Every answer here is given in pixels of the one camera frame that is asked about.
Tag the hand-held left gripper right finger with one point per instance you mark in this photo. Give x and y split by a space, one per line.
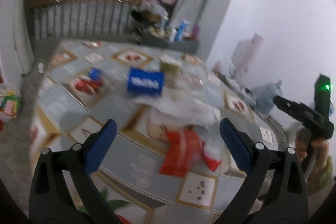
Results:
236 145

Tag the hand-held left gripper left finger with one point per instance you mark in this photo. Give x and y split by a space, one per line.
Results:
101 145

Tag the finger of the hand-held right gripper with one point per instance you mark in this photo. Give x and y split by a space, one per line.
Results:
288 107

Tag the small red wrapper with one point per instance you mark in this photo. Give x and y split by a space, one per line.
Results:
181 153

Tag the white glove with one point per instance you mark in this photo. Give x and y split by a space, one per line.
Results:
183 111

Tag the clear bottle with blue label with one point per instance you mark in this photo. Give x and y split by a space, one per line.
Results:
145 82

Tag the olive green box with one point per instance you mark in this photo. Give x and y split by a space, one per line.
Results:
170 69

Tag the person's right forearm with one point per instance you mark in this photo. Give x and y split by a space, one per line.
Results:
323 174

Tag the person's right hand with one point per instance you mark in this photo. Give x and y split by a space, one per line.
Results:
302 150

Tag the blue water jug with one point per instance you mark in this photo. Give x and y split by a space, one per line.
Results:
267 96

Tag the round table with fruit cloth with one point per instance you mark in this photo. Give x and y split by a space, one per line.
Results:
147 150

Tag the small blue packet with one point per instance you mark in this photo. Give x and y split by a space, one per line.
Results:
95 74

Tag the grey cabinet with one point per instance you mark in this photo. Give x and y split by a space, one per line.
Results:
183 45

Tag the blue pump bottle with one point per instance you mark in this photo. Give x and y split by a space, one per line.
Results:
181 31

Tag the metal railing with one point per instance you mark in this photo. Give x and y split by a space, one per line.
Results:
78 19

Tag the pile of clothes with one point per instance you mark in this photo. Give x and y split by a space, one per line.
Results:
157 6

